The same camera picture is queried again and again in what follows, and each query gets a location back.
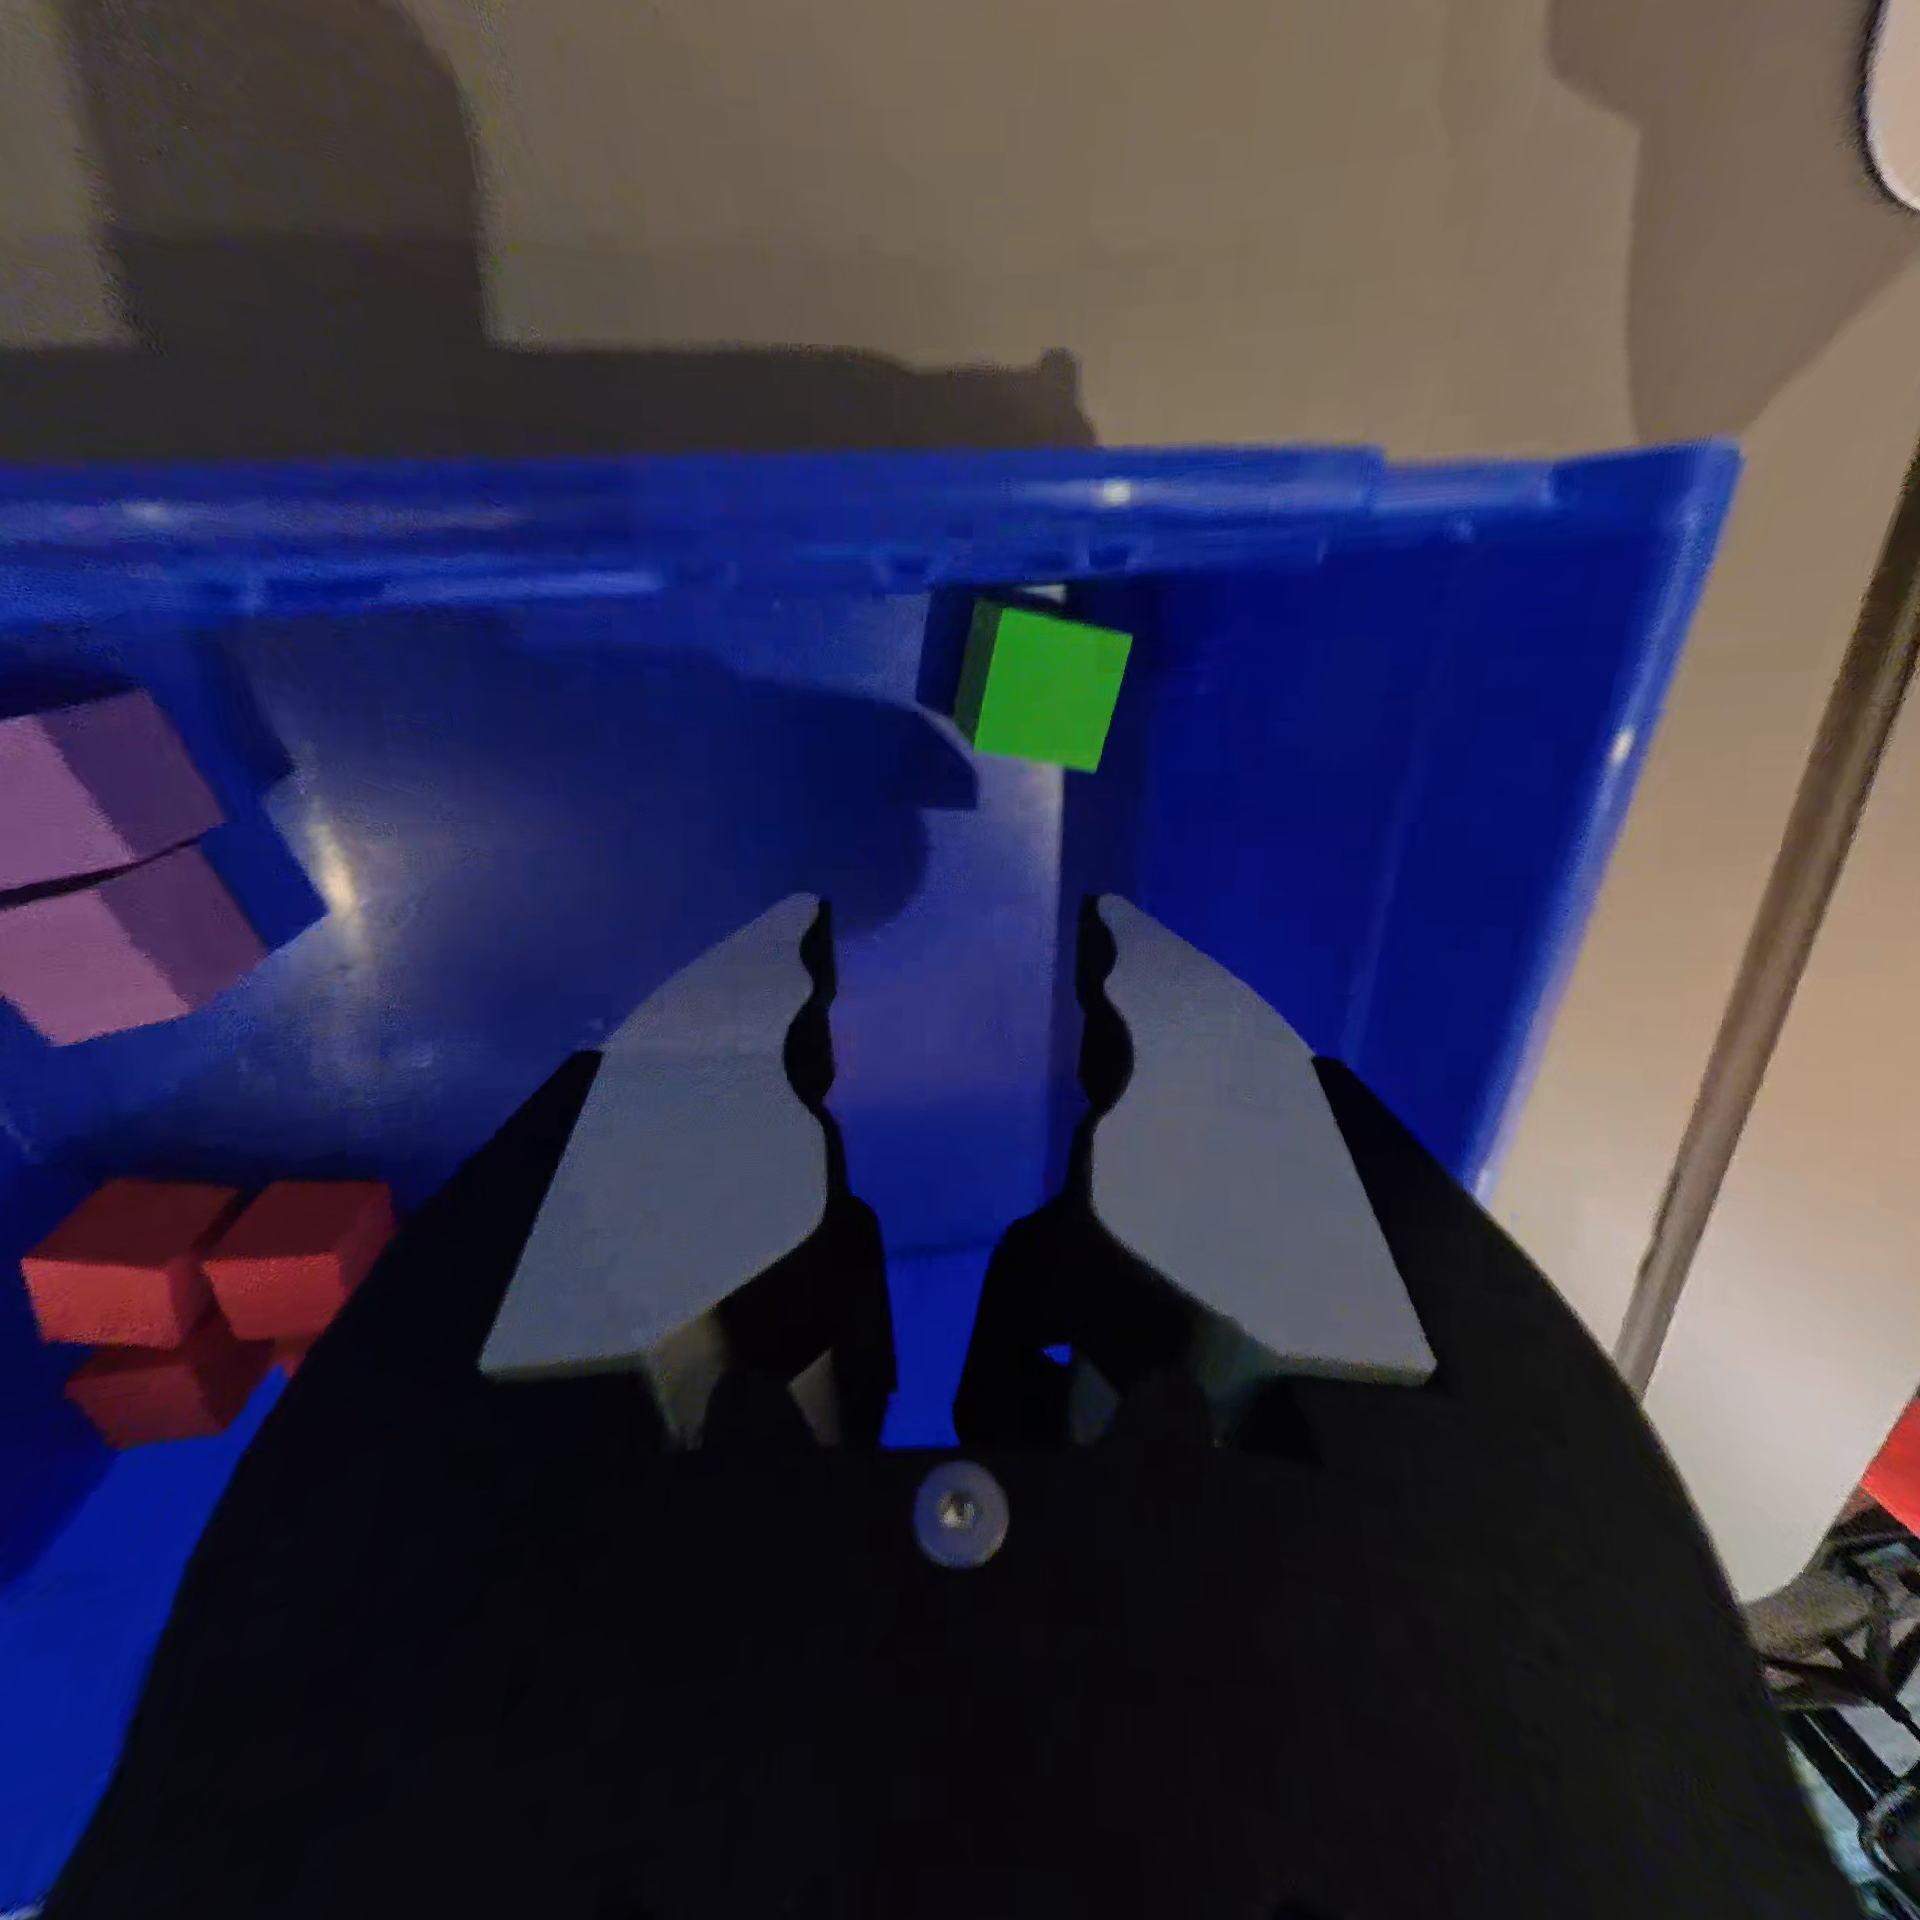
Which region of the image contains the blue plastic bin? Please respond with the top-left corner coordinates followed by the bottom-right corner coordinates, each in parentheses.
top-left (0, 439), bottom-right (1743, 1920)

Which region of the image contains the red cube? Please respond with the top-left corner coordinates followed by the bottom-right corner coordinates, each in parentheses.
top-left (23, 1177), bottom-right (237, 1346)
top-left (201, 1177), bottom-right (396, 1340)
top-left (63, 1328), bottom-right (274, 1449)

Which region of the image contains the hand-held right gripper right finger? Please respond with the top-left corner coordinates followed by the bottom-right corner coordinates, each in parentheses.
top-left (1076, 895), bottom-right (1437, 1383)

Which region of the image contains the green cube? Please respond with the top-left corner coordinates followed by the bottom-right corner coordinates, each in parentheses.
top-left (950, 599), bottom-right (1135, 774)

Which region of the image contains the orange traffic cone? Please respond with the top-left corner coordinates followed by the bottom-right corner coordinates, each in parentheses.
top-left (1860, 1393), bottom-right (1920, 1536)

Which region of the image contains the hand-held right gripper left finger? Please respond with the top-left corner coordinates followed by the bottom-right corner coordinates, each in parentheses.
top-left (479, 895), bottom-right (836, 1373)

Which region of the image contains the purple cube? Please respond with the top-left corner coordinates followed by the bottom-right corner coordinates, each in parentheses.
top-left (0, 848), bottom-right (270, 1047)
top-left (0, 689), bottom-right (231, 889)

